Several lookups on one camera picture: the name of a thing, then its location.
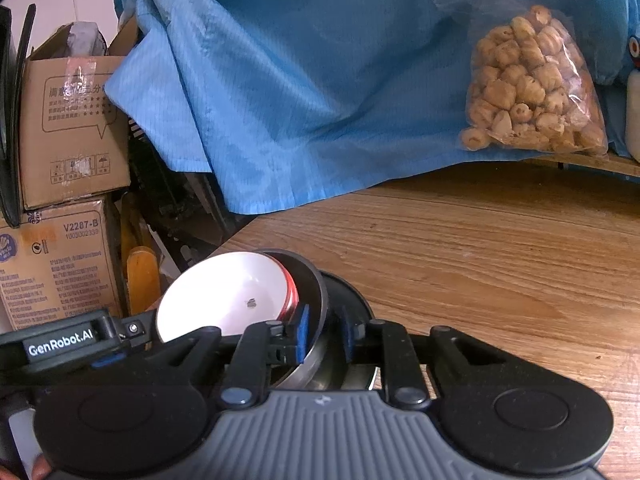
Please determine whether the wooden table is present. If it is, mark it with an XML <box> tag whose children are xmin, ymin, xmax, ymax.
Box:
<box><xmin>215</xmin><ymin>160</ymin><xmax>640</xmax><ymax>480</ymax></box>

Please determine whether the wooden desktop shelf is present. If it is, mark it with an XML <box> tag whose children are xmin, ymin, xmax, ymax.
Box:
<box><xmin>537</xmin><ymin>152</ymin><xmax>640</xmax><ymax>184</ymax></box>

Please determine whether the large front steel bowl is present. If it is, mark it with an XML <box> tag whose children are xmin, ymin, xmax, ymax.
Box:
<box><xmin>315</xmin><ymin>270</ymin><xmax>382</xmax><ymax>393</ymax></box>

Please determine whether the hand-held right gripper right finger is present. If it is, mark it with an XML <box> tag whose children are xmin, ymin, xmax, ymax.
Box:
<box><xmin>341</xmin><ymin>306</ymin><xmax>511</xmax><ymax>408</ymax></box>

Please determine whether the large printed cardboard box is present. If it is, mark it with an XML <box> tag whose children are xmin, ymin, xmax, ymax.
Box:
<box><xmin>0</xmin><ymin>195</ymin><xmax>126</xmax><ymax>331</ymax></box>

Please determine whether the brown cardboard box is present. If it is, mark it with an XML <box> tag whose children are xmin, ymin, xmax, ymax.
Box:
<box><xmin>19</xmin><ymin>22</ymin><xmax>138</xmax><ymax>211</ymax></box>

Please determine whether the light blue cloth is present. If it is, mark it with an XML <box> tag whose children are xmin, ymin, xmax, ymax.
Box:
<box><xmin>105</xmin><ymin>0</ymin><xmax>640</xmax><ymax>213</ymax></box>

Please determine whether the clear bag of snacks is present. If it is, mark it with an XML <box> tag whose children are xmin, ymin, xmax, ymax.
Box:
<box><xmin>426</xmin><ymin>0</ymin><xmax>610</xmax><ymax>157</ymax></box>

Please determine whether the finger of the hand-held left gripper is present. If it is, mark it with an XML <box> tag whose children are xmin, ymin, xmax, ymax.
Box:
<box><xmin>114</xmin><ymin>310</ymin><xmax>162</xmax><ymax>353</ymax></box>

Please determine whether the person's left hand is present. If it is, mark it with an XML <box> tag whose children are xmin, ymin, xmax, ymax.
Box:
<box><xmin>0</xmin><ymin>452</ymin><xmax>53</xmax><ymax>480</ymax></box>

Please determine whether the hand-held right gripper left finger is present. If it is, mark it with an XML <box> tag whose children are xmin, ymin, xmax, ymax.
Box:
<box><xmin>150</xmin><ymin>305</ymin><xmax>312</xmax><ymax>408</ymax></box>

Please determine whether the wooden chair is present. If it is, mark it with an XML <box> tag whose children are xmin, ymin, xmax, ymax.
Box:
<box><xmin>120</xmin><ymin>192</ymin><xmax>163</xmax><ymax>318</ymax></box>

